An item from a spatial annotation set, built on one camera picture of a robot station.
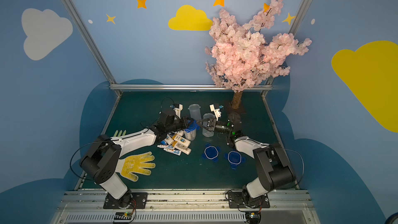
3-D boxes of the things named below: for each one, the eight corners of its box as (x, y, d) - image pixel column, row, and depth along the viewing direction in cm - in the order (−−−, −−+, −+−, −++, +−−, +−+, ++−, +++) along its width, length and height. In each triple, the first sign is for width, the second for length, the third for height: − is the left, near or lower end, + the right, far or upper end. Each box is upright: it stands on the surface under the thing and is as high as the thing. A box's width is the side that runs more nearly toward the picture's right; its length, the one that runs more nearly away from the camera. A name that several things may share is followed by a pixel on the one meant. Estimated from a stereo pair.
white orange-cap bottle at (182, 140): (172, 139, 98) (172, 137, 96) (175, 135, 100) (175, 133, 98) (189, 147, 95) (189, 145, 93) (191, 143, 97) (191, 141, 95)
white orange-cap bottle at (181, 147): (171, 146, 94) (171, 144, 93) (174, 141, 96) (174, 139, 95) (189, 155, 91) (189, 154, 89) (192, 150, 93) (192, 149, 91)
